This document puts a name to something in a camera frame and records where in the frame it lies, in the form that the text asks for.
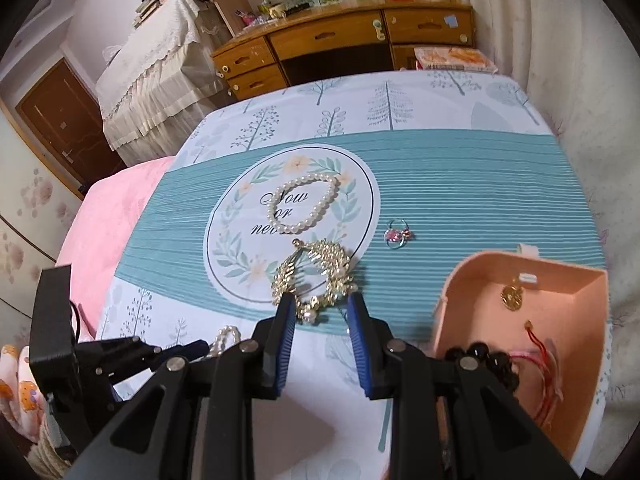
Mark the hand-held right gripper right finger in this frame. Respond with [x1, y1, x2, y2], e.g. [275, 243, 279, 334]
[346, 292, 581, 480]

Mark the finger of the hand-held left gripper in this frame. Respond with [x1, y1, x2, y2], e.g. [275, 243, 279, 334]
[162, 339, 211, 362]
[77, 337, 164, 387]

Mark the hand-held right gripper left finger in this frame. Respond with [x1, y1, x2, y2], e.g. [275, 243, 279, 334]
[65, 292, 298, 480]

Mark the white pearl necklace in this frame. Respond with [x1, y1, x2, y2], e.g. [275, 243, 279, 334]
[209, 325, 242, 358]

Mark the peach jewelry box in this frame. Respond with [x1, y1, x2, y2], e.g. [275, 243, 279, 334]
[431, 244, 611, 478]

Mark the black bead bracelet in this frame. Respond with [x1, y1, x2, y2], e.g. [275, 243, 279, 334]
[444, 341, 521, 391]

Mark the gold flower brooch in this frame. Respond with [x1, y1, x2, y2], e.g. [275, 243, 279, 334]
[501, 284, 524, 311]

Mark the red string bracelet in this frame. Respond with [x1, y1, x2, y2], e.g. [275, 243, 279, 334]
[507, 320, 566, 428]

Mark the person's left forearm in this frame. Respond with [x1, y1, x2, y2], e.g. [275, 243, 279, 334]
[22, 400, 81, 478]

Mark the pink blanket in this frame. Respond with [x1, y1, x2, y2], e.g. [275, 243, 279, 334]
[55, 156, 176, 341]

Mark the tree print bedsheet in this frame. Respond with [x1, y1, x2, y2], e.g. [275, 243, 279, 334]
[95, 70, 608, 480]

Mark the brown wooden door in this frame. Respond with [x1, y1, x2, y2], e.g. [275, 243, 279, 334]
[15, 57, 126, 191]

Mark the white lace cover cloth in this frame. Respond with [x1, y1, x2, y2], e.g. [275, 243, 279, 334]
[95, 0, 226, 166]

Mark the stack of magazines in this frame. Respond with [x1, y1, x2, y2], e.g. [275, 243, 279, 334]
[414, 46, 498, 73]

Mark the wooden desk with drawers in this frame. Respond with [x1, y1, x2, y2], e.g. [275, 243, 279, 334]
[211, 0, 476, 101]

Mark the pile of books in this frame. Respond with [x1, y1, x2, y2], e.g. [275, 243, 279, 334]
[132, 0, 196, 28]

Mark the pink gem ring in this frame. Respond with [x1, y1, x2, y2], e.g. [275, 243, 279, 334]
[384, 218, 416, 250]

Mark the white pearl bracelet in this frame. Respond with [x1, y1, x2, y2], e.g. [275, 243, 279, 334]
[266, 172, 341, 235]

